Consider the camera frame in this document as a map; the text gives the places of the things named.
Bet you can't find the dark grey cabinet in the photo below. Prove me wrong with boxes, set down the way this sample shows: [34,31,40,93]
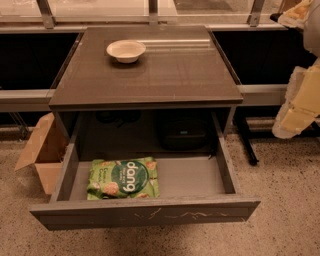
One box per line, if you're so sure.
[49,26,242,143]

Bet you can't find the black device under cabinet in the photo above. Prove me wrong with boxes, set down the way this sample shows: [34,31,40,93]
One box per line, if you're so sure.
[155,109,215,151]

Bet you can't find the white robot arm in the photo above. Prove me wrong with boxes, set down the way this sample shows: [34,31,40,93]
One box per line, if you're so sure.
[270,0,320,139]

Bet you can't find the open grey drawer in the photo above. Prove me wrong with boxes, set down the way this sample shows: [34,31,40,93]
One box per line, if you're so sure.
[30,111,260,230]

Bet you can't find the brown cardboard box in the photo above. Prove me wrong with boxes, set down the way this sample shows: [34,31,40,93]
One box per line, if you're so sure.
[15,113,67,195]

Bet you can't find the black stand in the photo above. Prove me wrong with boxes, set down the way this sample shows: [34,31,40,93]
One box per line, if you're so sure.
[233,107,259,166]

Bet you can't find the white bowl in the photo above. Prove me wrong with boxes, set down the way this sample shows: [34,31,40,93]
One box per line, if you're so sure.
[106,40,146,64]

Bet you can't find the green rice chip bag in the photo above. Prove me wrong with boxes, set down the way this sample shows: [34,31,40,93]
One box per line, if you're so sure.
[87,157,160,200]

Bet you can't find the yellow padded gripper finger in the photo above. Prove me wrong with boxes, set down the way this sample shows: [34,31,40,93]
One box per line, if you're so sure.
[272,65,320,139]
[278,0,313,30]

